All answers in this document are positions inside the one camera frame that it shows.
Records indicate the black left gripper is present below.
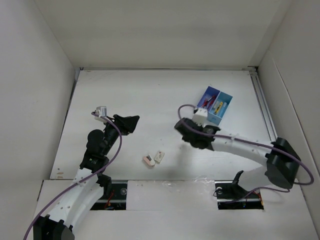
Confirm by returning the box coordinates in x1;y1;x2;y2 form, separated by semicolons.
101;114;139;156

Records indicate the red pen thin slanted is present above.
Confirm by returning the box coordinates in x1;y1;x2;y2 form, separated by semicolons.
201;97;212;109

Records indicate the white eraser red label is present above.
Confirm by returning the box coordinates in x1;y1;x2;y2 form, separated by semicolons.
154;150;165;164

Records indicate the red pen white cap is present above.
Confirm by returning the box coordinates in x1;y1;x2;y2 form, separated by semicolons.
207;95;216;108

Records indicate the pink white correction tape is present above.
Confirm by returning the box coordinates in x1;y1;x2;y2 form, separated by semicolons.
142;154;156;167

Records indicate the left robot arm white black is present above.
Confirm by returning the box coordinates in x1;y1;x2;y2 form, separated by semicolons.
30;108;140;240

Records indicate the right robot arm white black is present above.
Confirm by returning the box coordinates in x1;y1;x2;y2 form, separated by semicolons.
174;117;302;200

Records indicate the blue two-compartment container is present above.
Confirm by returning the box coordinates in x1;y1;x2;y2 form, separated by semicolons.
197;86;233;126

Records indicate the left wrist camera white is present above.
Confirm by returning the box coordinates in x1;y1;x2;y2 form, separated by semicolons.
91;106;107;122

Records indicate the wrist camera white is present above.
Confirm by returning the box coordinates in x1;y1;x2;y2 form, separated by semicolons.
91;106;107;122
192;108;208;127

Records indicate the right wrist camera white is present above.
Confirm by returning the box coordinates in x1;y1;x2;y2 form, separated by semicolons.
192;108;208;127

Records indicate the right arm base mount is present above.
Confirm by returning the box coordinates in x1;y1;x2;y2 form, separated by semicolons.
212;170;264;210

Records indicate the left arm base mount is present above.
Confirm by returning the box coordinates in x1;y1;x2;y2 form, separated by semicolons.
91;181;128;211

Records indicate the aluminium rail right side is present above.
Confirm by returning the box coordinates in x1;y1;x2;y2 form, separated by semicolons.
247;67;278;141

